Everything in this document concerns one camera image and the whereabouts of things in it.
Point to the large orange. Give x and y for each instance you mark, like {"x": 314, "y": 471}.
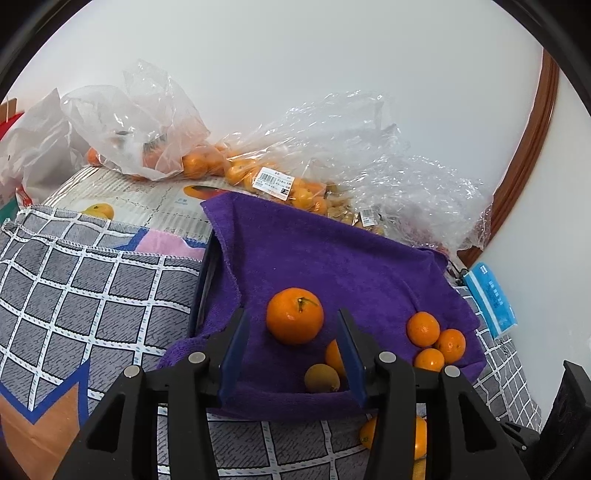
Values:
{"x": 422, "y": 328}

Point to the grey plaid blanket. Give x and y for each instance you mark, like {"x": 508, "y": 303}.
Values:
{"x": 92, "y": 295}

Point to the purple towel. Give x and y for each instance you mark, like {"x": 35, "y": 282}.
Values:
{"x": 323, "y": 258}

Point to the white plastic bag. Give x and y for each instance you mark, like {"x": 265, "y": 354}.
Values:
{"x": 41, "y": 138}

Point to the labelled clear plastic bag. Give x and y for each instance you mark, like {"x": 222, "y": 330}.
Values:
{"x": 332, "y": 134}

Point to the brown wooden door frame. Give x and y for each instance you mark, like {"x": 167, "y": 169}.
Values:
{"x": 531, "y": 152}

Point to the black tray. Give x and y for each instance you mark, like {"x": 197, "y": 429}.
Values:
{"x": 203, "y": 286}

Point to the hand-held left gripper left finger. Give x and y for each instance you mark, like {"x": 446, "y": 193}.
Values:
{"x": 233, "y": 356}

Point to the crinkled clear plastic bag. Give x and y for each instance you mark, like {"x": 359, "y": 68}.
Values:
{"x": 429, "y": 198}

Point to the blue tissue pack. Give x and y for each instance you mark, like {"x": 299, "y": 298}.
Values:
{"x": 489, "y": 300}

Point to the small yellow-orange citrus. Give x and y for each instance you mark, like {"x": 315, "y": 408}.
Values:
{"x": 419, "y": 470}

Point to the printed cardboard fruit box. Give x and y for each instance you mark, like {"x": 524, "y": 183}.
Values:
{"x": 152, "y": 203}

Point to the red paper bag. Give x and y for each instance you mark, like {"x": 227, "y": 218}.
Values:
{"x": 9, "y": 125}

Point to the pile of bagged oranges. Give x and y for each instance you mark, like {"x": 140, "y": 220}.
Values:
{"x": 196, "y": 165}
{"x": 304, "y": 194}

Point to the yellow-green round fruit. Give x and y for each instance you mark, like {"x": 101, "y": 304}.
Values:
{"x": 321, "y": 378}

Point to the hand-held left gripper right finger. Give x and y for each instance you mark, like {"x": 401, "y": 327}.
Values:
{"x": 353, "y": 365}

